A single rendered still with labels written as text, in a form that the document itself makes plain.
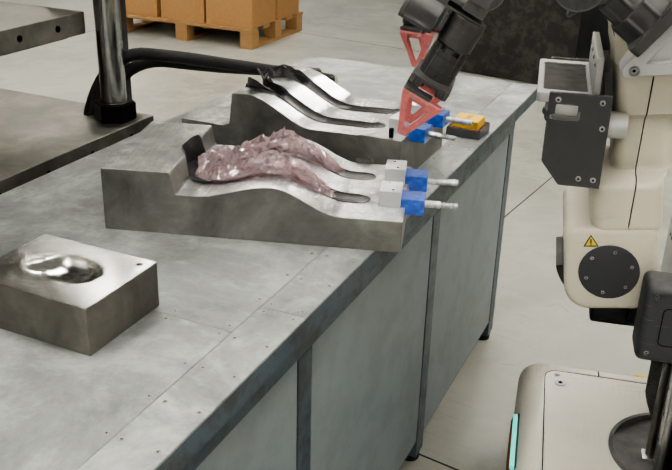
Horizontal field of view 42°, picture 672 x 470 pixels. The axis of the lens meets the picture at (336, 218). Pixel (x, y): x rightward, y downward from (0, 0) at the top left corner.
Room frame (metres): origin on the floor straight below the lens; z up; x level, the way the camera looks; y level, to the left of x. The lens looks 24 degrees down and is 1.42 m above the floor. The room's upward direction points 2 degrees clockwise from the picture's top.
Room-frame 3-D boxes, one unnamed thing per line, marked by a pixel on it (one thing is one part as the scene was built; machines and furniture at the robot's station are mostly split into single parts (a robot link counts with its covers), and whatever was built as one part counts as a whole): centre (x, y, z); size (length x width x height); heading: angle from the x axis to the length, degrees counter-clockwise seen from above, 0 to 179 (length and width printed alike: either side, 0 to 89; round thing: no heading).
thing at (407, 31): (1.73, -0.16, 1.05); 0.07 x 0.07 x 0.09; 66
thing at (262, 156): (1.44, 0.12, 0.90); 0.26 x 0.18 x 0.08; 83
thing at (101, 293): (1.05, 0.37, 0.83); 0.20 x 0.15 x 0.07; 66
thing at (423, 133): (1.63, -0.17, 0.89); 0.13 x 0.05 x 0.05; 64
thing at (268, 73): (1.78, 0.04, 0.92); 0.35 x 0.16 x 0.09; 66
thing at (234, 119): (1.80, 0.05, 0.87); 0.50 x 0.26 x 0.14; 66
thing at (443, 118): (1.73, -0.21, 0.89); 0.13 x 0.05 x 0.05; 66
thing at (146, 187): (1.43, 0.12, 0.85); 0.50 x 0.26 x 0.11; 83
